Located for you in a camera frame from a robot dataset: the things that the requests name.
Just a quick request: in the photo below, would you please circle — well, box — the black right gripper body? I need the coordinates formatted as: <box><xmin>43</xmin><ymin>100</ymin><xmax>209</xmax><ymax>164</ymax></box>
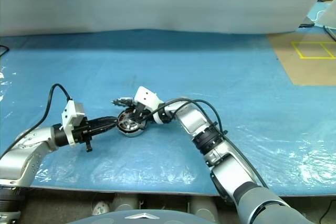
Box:
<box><xmin>132</xmin><ymin>103</ymin><xmax>149</xmax><ymax>121</ymax></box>

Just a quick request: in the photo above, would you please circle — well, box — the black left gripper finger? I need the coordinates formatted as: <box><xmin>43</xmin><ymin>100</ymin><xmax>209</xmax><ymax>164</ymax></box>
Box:
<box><xmin>88</xmin><ymin>115</ymin><xmax>118</xmax><ymax>128</ymax></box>
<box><xmin>90</xmin><ymin>123</ymin><xmax>119</xmax><ymax>134</ymax></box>

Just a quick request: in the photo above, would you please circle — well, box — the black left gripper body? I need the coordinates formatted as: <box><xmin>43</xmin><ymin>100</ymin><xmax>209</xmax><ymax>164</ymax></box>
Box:
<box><xmin>72</xmin><ymin>118</ymin><xmax>94</xmax><ymax>153</ymax></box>

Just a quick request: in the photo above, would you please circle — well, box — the motor stator with copper windings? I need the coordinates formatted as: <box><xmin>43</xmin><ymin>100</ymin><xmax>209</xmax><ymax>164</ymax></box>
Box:
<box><xmin>117</xmin><ymin>109</ymin><xmax>148</xmax><ymax>137</ymax></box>

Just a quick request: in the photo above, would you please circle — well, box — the silver toothed motor plate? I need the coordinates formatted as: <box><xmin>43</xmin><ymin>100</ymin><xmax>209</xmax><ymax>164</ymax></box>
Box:
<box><xmin>110</xmin><ymin>97</ymin><xmax>136</xmax><ymax>108</ymax></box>

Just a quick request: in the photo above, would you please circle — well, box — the blue foam table mat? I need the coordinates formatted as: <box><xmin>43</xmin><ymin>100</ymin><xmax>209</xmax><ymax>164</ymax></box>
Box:
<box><xmin>0</xmin><ymin>28</ymin><xmax>336</xmax><ymax>197</ymax></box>

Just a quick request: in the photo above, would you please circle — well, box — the white shoe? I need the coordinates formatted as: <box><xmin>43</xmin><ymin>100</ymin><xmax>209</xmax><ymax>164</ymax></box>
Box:
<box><xmin>91</xmin><ymin>200</ymin><xmax>110</xmax><ymax>216</ymax></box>

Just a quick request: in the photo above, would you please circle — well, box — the grey rounded cylinder shape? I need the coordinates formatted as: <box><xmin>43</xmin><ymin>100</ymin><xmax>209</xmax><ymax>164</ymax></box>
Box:
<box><xmin>190</xmin><ymin>195</ymin><xmax>219</xmax><ymax>217</ymax></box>
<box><xmin>112</xmin><ymin>194</ymin><xmax>139</xmax><ymax>212</ymax></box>

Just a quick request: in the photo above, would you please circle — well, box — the grey robot torso silver chevron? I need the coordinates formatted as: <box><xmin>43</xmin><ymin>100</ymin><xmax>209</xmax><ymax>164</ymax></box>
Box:
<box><xmin>67</xmin><ymin>209</ymin><xmax>208</xmax><ymax>224</ymax></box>

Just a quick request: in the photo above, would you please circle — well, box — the brown cardboard sheet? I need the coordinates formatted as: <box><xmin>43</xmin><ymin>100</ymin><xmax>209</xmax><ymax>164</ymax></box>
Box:
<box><xmin>267</xmin><ymin>31</ymin><xmax>336</xmax><ymax>86</ymax></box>

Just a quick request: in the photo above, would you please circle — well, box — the light blue foam sheet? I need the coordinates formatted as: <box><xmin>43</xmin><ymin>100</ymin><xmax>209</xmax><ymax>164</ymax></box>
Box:
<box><xmin>306</xmin><ymin>0</ymin><xmax>336</xmax><ymax>27</ymax></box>

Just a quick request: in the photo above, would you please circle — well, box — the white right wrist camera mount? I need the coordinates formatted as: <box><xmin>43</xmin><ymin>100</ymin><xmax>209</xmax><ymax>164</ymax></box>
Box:
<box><xmin>133</xmin><ymin>86</ymin><xmax>161</xmax><ymax>114</ymax></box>

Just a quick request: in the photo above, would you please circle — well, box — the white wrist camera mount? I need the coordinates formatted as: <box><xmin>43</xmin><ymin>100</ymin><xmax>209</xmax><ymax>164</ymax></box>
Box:
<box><xmin>61</xmin><ymin>100</ymin><xmax>86</xmax><ymax>147</ymax></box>
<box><xmin>133</xmin><ymin>86</ymin><xmax>161</xmax><ymax>114</ymax></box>

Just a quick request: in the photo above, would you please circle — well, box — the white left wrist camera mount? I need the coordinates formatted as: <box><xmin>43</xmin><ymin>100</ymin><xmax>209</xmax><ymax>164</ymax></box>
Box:
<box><xmin>61</xmin><ymin>100</ymin><xmax>86</xmax><ymax>147</ymax></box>

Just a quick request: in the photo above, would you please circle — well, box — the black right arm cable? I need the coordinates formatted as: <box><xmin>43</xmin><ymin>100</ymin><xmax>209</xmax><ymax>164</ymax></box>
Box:
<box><xmin>146</xmin><ymin>99</ymin><xmax>270</xmax><ymax>189</ymax></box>

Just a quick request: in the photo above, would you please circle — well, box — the black floor cable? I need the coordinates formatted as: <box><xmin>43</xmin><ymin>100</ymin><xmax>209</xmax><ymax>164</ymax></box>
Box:
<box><xmin>318</xmin><ymin>197</ymin><xmax>334</xmax><ymax>224</ymax></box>

